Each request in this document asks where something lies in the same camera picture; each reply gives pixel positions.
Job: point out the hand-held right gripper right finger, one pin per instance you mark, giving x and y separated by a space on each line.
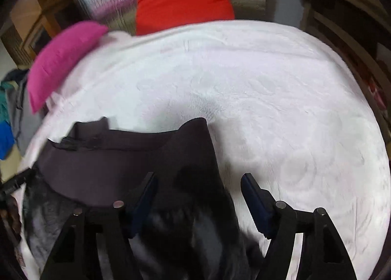
256 203

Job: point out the wooden side table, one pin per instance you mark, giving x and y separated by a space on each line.
345 23

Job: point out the white blanket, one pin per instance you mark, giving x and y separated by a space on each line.
275 99

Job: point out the black quilted jacket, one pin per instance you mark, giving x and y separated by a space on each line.
122 157

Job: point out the grey garment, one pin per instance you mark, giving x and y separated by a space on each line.
26 121

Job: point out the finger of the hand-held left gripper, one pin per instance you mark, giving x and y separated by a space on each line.
18 180

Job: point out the blue jacket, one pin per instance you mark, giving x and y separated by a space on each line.
5 141

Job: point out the wooden cabinet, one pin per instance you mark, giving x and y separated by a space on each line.
36 23

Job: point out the pink pillow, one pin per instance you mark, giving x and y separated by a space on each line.
61 57

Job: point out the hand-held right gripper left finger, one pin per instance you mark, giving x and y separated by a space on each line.
143 203

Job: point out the teal shirt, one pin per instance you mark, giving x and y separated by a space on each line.
3 102

